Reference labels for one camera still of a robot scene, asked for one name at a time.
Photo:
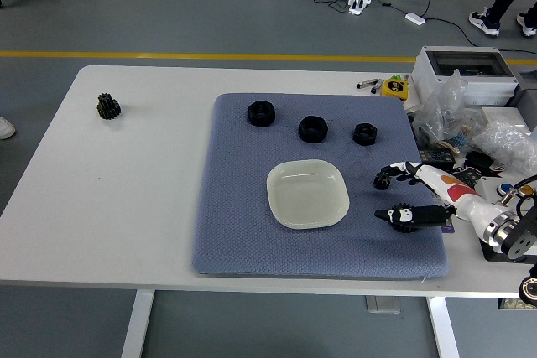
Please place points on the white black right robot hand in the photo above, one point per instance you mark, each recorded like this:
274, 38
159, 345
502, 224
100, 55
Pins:
461, 200

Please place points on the small black gear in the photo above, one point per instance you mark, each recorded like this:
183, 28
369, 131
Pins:
382, 182

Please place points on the white push-button box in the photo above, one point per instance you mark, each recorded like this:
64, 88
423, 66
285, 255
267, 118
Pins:
488, 186

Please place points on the white cardboard box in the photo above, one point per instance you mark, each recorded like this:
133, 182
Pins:
509, 115

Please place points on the small black hex nut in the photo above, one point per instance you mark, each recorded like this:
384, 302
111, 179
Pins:
364, 134

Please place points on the large black hex nut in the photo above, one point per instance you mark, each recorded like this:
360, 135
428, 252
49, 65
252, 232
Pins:
261, 114
312, 129

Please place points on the purple-edged label card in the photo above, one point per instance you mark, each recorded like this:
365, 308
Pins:
449, 230

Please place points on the black digital display module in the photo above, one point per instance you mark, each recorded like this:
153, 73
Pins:
436, 157

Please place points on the bubble wrap bag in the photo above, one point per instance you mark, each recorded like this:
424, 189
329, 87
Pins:
507, 144

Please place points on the clear plastic bag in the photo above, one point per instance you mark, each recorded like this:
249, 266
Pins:
449, 110

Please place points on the green under-table module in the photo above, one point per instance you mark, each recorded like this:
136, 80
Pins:
508, 303

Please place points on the white table leg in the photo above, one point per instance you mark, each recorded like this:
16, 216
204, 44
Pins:
444, 328
136, 324

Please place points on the grey metal case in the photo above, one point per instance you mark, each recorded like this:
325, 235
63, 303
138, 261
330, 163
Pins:
526, 87

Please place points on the yellow tape measure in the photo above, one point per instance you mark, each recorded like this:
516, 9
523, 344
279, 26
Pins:
394, 87

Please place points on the black silver marker pen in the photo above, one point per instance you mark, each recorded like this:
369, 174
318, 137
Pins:
367, 83
376, 87

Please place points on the white square dish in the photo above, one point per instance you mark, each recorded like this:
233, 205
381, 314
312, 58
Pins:
306, 194

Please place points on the white power adapter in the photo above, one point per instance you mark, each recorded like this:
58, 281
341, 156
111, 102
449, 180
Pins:
415, 18

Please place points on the white power strip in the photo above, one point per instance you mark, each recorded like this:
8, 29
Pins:
360, 3

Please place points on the blue-grey textured mat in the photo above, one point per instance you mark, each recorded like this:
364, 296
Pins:
235, 228

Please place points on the black double gear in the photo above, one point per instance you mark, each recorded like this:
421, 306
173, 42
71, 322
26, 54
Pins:
109, 107

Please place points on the person's white shoe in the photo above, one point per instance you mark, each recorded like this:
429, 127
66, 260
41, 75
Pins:
6, 128

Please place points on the grey electrical enclosure box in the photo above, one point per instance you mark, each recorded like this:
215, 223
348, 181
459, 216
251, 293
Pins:
461, 56

